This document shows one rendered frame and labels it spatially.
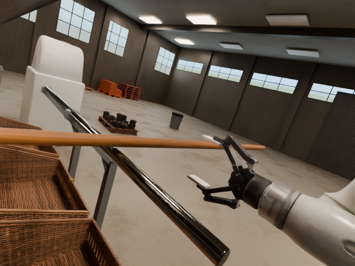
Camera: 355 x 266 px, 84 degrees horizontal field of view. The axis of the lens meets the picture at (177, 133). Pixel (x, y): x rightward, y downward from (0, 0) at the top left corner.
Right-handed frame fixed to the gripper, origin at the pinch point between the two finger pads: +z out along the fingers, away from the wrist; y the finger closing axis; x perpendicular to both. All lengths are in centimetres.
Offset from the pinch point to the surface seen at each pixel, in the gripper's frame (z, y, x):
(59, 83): 289, 22, 36
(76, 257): 32, 60, -14
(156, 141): 10.3, -0.8, -9.6
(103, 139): 10.2, -0.8, -25.8
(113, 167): 45, 26, 1
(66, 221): 36, 44, -19
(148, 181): -5.3, 1.9, -22.6
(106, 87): 1054, 81, 465
